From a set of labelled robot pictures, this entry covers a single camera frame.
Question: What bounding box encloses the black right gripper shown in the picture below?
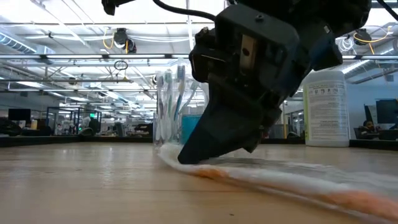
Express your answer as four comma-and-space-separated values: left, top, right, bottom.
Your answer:
177, 3, 312, 165

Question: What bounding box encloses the orange toothbrush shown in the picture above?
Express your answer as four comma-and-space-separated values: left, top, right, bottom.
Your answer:
157, 142, 398, 223

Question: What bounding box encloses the clear plastic organizer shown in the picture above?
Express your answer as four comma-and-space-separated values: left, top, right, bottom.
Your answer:
153, 70, 208, 147

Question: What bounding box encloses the white wipes canister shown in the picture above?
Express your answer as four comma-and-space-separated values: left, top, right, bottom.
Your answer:
303, 70, 351, 147

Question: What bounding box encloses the person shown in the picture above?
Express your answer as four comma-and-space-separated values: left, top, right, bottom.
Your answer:
357, 119, 382, 140
88, 117, 102, 136

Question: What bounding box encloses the black desk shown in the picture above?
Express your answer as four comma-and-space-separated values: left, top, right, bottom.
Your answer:
353, 129, 398, 141

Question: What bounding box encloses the dark computer monitor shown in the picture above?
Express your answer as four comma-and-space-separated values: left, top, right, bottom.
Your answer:
7, 108, 32, 122
375, 98, 398, 130

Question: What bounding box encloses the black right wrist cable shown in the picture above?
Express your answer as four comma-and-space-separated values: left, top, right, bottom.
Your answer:
151, 0, 217, 21

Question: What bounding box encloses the black ceiling cable reel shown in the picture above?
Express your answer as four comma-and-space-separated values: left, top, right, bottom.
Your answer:
113, 27, 137, 54
353, 27, 373, 47

